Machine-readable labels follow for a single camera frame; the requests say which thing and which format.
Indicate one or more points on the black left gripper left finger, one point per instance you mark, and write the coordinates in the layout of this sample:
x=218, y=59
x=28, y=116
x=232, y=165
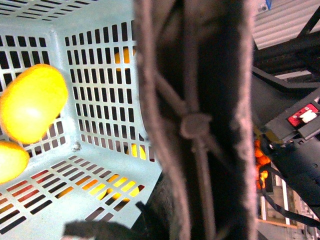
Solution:
x=153, y=224

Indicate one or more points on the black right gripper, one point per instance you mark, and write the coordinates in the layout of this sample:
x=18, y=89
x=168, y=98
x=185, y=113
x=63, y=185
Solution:
x=291, y=138

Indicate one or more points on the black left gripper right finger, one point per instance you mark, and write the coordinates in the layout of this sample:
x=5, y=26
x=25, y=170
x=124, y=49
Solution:
x=194, y=62

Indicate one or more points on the light blue plastic basket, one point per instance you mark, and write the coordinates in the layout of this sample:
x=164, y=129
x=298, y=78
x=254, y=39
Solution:
x=95, y=161

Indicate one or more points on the yellow mango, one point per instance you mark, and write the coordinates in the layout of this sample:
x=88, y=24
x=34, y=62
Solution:
x=13, y=160

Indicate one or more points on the yellow lemon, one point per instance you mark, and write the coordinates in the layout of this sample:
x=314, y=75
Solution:
x=31, y=103

